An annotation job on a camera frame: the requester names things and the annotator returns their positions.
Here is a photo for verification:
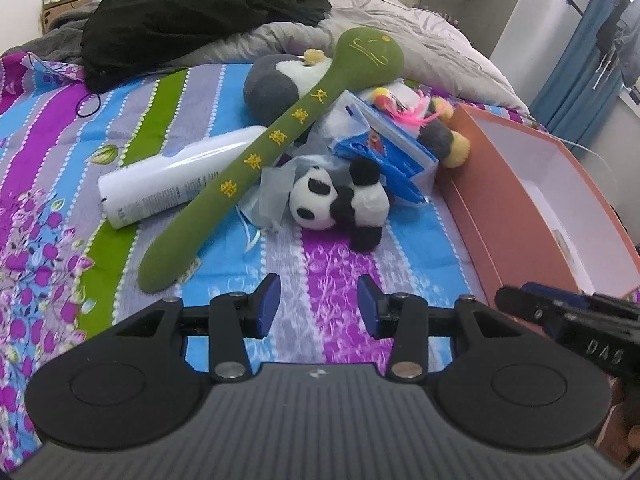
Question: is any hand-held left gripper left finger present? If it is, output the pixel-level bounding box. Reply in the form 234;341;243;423
112;272;283;382

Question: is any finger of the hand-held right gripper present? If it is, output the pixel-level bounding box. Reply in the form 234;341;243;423
520;282;640;318
494;285;571;333

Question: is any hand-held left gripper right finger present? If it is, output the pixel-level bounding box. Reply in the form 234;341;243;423
357;274;526;381

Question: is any salmon cardboard box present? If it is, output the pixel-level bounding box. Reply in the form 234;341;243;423
439;104;640;301

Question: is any panda plush toy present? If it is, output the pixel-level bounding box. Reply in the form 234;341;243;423
289;156;392;253

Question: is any yellow pink feather toy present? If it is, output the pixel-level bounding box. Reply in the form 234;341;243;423
370;85;443;128

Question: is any person's right hand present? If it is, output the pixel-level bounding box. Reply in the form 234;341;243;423
600;375;640;468

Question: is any crumpled translucent plastic bag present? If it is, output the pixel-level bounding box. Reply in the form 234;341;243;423
240;157;311;233

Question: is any long green plush stick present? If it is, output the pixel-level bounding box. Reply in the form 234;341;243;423
137;26;406;293

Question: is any clear zip bag blue packet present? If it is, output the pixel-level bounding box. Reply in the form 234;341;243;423
327;92;441;206

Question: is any white spray bottle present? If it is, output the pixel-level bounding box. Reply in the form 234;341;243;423
97;125;268;231

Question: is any grey white penguin plush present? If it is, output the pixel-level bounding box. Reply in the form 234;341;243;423
243;49;472;168

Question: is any blue curtain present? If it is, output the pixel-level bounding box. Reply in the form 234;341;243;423
530;0;640;146

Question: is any floral striped bedsheet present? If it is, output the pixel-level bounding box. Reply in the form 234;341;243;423
0;50;551;466

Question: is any light grey quilt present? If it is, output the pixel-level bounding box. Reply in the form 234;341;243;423
200;0;531;111

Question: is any grey wardrobe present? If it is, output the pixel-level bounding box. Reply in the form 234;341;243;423
420;0;606;61

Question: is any black garment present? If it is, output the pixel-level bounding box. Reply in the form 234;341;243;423
80;0;333;93

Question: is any dark grey blanket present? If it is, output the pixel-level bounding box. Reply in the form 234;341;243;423
0;10;101;61

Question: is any brown cardboard carton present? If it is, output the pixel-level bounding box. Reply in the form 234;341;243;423
41;0;101;31

